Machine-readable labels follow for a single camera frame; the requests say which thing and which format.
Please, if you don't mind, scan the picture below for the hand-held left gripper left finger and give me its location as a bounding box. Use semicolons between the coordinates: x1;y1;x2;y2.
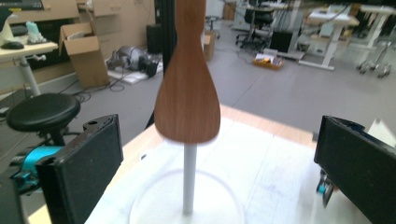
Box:
10;114;124;224

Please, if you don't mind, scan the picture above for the yellow tray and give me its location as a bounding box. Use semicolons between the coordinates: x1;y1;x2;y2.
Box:
251;51;285;71

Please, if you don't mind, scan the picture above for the light wooden desk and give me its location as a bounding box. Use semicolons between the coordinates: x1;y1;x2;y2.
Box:
0;40;60;97

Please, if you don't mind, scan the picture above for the large cardboard box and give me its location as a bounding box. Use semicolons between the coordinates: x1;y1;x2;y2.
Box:
58;21;110;90

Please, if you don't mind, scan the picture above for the black round stool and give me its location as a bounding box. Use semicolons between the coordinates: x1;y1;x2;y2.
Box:
5;92;82;147

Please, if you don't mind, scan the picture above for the small cardboard box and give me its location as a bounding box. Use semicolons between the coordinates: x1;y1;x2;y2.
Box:
203;30;218;62

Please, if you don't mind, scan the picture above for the black office chair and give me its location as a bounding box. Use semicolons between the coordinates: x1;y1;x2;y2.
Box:
234;4;276;50

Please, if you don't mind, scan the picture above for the wheeled metal cart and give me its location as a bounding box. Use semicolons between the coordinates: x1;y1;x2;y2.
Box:
355;39;394;79

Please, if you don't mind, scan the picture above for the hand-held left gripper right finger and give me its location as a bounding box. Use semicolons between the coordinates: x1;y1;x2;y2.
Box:
313;115;396;224

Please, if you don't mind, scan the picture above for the white flat board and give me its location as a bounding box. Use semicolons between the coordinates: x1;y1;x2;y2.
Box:
106;62;164;86

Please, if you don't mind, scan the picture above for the white hook stand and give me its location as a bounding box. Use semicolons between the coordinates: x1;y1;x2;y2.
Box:
129;141;246;224

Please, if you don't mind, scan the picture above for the wooden spatula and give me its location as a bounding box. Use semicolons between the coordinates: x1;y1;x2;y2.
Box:
153;0;222;146

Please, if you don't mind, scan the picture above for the grey bag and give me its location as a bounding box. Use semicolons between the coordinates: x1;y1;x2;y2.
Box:
105;45;163;78

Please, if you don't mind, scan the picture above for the white standing desk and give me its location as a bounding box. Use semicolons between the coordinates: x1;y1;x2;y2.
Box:
298;6;361;71

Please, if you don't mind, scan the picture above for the black computer mouse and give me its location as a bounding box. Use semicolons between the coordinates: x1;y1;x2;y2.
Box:
0;40;25;50

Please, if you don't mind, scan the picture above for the white grid mat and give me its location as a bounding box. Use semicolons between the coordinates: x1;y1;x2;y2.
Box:
85;117;396;224

